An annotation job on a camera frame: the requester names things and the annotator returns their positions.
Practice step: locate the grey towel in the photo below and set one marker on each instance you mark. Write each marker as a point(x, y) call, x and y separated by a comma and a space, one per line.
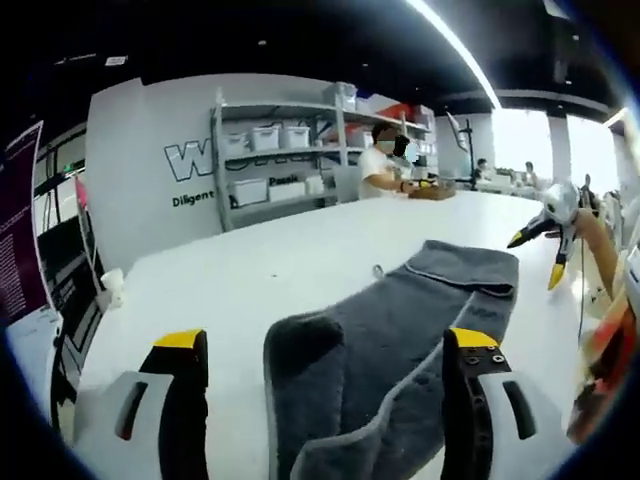
point(390, 330)

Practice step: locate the white chest device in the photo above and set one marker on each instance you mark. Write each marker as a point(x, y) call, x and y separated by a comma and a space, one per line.
point(632, 280)

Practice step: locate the black pole stand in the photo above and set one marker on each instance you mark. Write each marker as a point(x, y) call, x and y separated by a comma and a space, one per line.
point(469, 155)

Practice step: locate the brown wooden box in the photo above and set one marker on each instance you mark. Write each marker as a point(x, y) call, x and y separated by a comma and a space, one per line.
point(432, 192)

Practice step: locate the person's orange yellow shirt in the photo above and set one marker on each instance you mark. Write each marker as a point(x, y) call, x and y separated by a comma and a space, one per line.
point(607, 365)

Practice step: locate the white paper cup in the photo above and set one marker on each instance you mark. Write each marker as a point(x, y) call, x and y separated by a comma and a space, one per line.
point(113, 287)

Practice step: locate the ceiling light strip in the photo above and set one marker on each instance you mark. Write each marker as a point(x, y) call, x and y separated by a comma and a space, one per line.
point(460, 55)

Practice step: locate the grey metal shelf rack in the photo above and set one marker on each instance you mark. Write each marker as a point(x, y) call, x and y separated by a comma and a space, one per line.
point(320, 160)

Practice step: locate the pink cloth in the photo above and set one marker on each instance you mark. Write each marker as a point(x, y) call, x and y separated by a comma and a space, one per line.
point(82, 195)

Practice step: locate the purple screen monitor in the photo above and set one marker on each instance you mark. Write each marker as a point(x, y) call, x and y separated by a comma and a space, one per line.
point(20, 225)

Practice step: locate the shelving unit with white bins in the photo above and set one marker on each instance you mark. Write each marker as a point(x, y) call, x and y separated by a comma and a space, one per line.
point(272, 137)

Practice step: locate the white desk black frame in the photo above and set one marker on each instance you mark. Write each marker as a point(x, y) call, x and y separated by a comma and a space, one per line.
point(75, 310)

